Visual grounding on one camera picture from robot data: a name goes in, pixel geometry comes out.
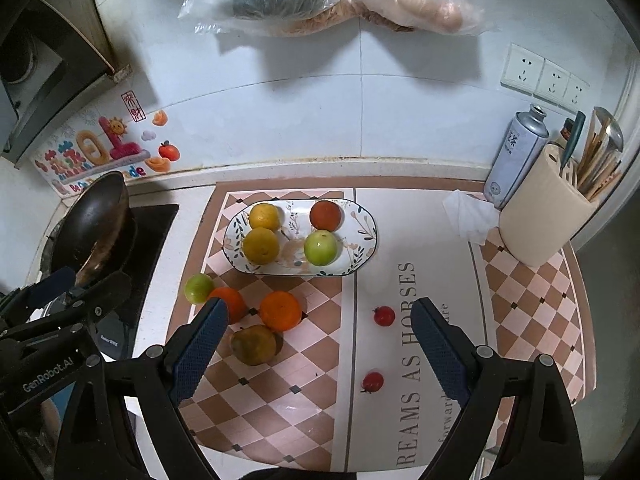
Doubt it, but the yellow orange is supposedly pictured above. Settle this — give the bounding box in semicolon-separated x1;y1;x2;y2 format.
248;202;280;232
242;227;280;264

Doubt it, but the white wall socket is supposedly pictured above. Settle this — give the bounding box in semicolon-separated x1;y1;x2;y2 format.
564;74;591;110
533;58;571;101
500;42;547;95

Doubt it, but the metal spoon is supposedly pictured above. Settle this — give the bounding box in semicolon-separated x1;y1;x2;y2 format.
595;106;626;161

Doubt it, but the black gas stove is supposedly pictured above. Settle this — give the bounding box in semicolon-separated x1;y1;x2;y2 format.
40;203;180;361

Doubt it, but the green apple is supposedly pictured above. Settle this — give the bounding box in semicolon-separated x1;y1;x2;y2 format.
303;229;343;266

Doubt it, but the black wok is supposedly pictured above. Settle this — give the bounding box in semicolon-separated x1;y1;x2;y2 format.
47;170;138;286

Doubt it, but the yellow-green pear on mat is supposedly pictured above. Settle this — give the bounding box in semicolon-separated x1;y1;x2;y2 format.
230;324;279;366

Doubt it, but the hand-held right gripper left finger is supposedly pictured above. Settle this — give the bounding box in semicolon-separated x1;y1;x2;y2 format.
102;296;230;480

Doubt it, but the teal handled utensil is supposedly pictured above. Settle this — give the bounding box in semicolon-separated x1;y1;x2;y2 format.
560;111;587;171

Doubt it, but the bundle of wooden chopsticks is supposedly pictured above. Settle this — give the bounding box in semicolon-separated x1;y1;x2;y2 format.
562;106;623;202

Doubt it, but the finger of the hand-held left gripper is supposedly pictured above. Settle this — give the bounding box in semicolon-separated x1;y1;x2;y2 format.
0;266;77;323
0;271;133;348

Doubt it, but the beige utensil holder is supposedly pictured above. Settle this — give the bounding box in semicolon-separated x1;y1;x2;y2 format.
498;142;601;267

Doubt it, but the small green fruit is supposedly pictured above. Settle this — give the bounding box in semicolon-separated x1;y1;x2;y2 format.
184;273;216;304

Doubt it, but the wooden cabinet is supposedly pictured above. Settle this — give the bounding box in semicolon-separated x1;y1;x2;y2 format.
30;0;132;83

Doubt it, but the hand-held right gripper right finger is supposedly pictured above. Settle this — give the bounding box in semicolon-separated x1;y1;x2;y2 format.
410;296;596;480

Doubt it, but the grey gas canister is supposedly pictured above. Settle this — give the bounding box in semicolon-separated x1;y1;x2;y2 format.
482;104;550;209

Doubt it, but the checkered printed mat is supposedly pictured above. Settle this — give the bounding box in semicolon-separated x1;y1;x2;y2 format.
177;176;598;473

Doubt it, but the colourful wall sticker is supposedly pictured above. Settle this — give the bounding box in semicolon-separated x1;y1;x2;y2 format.
34;91;182;196

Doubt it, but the person's left forearm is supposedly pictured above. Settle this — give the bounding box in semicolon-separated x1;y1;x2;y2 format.
40;399;68;441

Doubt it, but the black range hood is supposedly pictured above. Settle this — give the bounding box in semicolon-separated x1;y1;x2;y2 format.
0;0;113;168

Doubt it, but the bright orange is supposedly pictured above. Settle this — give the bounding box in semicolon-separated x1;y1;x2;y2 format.
207;286;248;325
259;290;303;332

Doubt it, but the white tissue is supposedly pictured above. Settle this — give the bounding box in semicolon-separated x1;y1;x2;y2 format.
442;189;501;247

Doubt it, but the oval floral plate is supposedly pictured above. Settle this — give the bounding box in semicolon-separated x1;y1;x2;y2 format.
223;199;378;277

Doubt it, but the dark red orange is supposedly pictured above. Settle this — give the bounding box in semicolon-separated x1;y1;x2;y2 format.
309;200;344;232

